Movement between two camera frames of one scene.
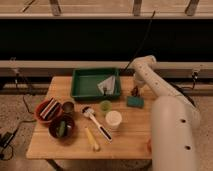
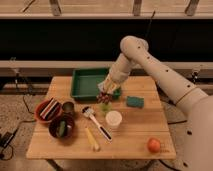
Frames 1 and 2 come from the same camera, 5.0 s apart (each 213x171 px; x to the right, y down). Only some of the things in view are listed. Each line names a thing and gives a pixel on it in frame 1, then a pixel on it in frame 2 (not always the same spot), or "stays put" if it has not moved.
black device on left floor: x=5 y=138 stays put
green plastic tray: x=84 y=82 stays put
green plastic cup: x=105 y=106 stays put
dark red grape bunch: x=135 y=92 -> x=104 y=98
